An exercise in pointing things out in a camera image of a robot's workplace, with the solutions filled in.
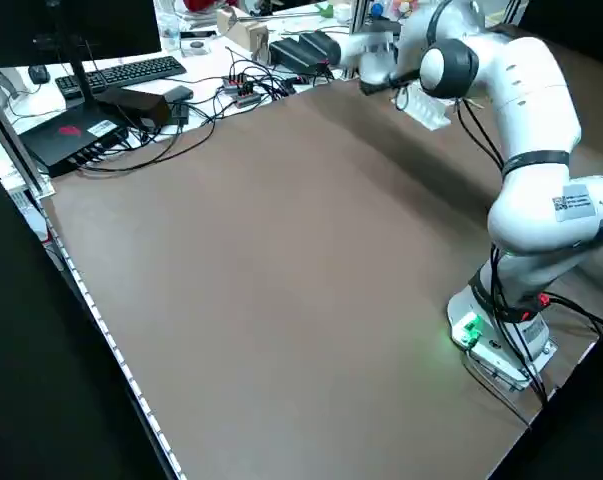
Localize white test tube rack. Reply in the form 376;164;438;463
390;82;455;131

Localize cardboard box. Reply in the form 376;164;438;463
215;5;271;55

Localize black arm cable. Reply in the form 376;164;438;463
453;97;507;172

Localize black computer box red logo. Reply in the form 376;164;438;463
19;107;132;179

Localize black keyboard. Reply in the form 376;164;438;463
54;55;188;100

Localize black desk cable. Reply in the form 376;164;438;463
78;107;217;174

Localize black base cable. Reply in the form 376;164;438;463
543;293;603;337
488;244;552;405

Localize aluminium frame post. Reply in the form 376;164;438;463
0;74;57;199
349;0;372;37

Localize small dark grey box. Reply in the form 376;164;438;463
163;84;195;104

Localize black computer monitor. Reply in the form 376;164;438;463
0;0;163;109

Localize black power brick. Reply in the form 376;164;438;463
95;87;173;129

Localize usb hub red plugs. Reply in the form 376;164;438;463
222;73;263;106

